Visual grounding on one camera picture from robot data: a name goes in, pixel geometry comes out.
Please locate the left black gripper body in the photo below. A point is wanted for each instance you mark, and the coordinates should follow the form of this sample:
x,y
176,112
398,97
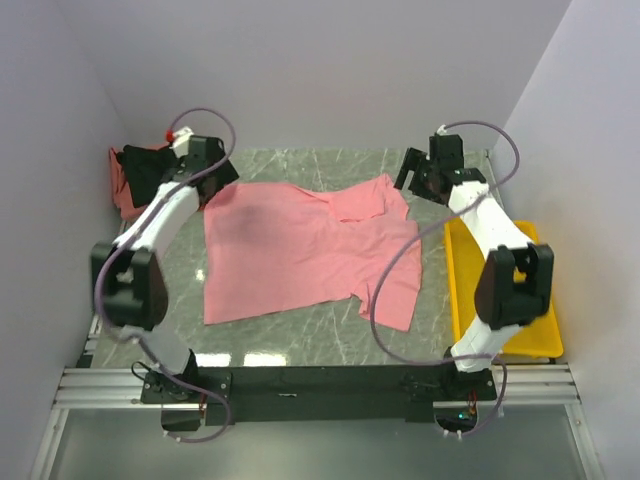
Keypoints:
x,y
224,174

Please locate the yellow plastic tray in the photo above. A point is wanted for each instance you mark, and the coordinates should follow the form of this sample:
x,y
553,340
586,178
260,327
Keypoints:
x,y
519,291

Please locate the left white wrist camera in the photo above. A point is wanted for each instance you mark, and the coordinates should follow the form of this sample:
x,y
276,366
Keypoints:
x,y
179,140

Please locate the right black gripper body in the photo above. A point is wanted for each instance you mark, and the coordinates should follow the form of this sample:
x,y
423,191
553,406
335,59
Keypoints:
x,y
421,182

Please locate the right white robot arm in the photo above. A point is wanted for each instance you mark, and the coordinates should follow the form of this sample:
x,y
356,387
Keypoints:
x,y
494,233

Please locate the black folded t shirt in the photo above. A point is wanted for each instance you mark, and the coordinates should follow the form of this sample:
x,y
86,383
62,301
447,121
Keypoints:
x,y
144,170

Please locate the aluminium frame rail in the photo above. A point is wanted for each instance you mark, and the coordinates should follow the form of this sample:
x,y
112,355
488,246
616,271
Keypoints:
x,y
98,389

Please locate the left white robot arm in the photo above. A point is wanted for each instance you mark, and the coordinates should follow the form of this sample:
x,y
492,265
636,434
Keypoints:
x,y
129,291

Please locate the pink t shirt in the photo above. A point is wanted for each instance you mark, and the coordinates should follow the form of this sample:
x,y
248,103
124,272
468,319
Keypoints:
x,y
276,247

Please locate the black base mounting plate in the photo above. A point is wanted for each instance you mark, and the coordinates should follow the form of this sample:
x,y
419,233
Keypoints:
x,y
287,393

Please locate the salmon folded t shirt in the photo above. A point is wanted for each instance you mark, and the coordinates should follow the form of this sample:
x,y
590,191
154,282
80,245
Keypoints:
x,y
120,192

